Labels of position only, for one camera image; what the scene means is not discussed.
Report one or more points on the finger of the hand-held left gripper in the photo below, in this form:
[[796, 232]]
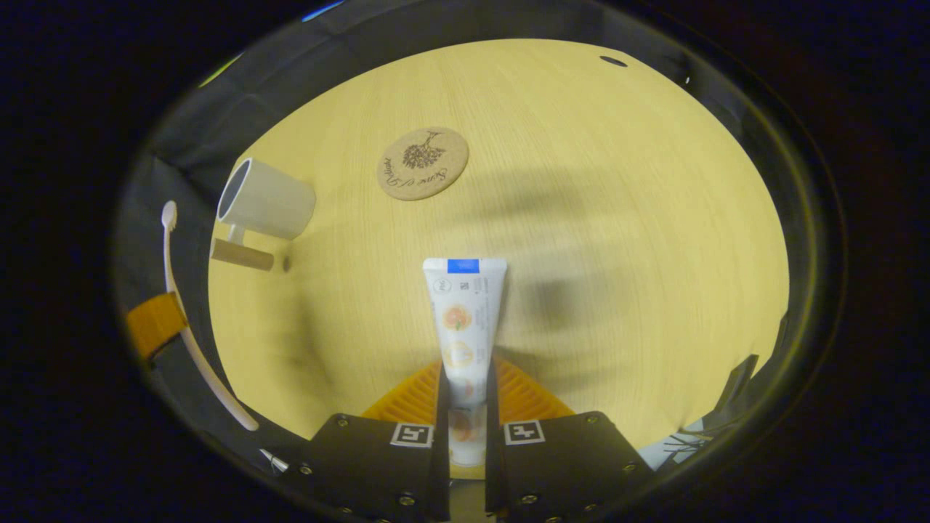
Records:
[[154, 323]]

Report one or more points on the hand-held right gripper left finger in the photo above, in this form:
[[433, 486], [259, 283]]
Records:
[[378, 472]]

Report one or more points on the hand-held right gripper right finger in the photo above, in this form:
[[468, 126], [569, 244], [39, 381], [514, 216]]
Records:
[[567, 472]]

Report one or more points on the white toothpaste tube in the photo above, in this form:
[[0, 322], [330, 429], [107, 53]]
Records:
[[465, 327]]

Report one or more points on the white sheet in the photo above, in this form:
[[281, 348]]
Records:
[[676, 450]]

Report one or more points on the round cork coaster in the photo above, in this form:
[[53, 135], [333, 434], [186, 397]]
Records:
[[423, 163]]

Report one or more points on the dark box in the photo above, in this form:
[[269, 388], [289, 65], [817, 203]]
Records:
[[737, 385]]

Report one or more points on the white toothbrush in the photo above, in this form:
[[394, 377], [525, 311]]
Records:
[[190, 341]]

